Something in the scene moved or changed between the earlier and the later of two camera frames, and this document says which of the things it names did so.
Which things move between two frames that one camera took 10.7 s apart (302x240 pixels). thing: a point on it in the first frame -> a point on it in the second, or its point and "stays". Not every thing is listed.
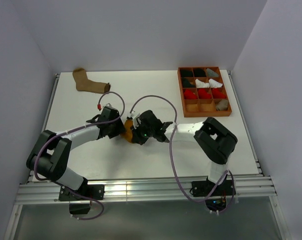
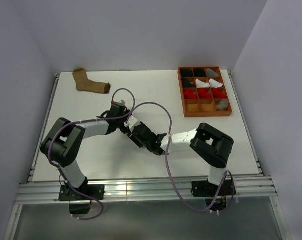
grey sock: [222, 105] stays
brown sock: [83, 84] stays
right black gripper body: [143, 133] -> [138, 142]
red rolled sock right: [217, 94] stays
